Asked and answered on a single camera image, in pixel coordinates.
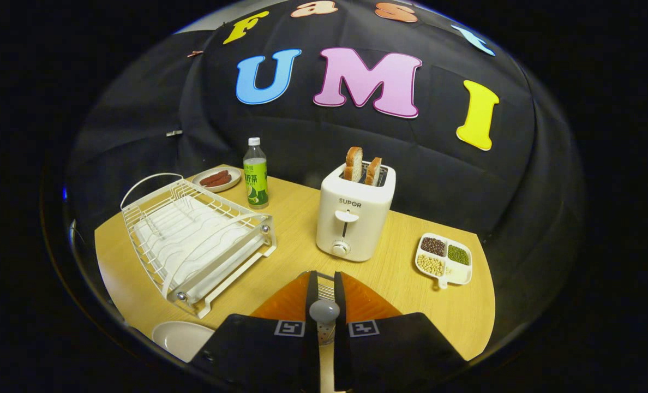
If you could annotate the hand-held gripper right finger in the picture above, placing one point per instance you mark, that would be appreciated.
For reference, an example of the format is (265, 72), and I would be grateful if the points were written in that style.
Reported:
(341, 355)

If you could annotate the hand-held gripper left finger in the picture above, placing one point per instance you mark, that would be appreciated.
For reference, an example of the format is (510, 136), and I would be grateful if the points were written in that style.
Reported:
(312, 289)

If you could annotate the white plate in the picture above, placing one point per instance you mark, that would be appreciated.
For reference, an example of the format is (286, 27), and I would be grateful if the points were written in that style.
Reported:
(179, 338)

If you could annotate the white divided dish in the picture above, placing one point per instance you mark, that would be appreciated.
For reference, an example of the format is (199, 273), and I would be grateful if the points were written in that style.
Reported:
(460, 273)

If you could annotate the white toaster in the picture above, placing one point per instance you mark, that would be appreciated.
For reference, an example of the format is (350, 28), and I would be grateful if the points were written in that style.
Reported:
(356, 229)

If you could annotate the green tea bottle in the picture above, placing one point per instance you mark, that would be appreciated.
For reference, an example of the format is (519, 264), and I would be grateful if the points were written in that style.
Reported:
(256, 185)

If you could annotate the pile of yellow soybeans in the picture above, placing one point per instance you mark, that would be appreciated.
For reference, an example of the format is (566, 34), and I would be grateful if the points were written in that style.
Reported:
(430, 265)

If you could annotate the white drip tray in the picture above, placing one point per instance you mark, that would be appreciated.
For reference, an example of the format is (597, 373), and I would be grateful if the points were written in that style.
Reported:
(193, 245)

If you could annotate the pile of dark red beans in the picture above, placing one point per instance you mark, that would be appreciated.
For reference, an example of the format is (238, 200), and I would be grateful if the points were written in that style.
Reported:
(433, 246)

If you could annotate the small beige saucer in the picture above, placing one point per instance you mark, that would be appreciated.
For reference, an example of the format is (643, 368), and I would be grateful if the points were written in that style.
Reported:
(220, 189)

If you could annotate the red sausage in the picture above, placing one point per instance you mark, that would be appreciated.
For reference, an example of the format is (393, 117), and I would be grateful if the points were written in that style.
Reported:
(214, 177)
(219, 182)

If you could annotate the pile of green beans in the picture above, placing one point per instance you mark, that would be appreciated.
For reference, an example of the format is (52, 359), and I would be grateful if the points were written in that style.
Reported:
(458, 255)

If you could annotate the black backdrop cloth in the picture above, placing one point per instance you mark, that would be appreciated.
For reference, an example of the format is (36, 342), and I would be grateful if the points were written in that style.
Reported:
(411, 174)

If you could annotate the orange clip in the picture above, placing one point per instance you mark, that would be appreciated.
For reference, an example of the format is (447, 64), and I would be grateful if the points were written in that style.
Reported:
(195, 53)

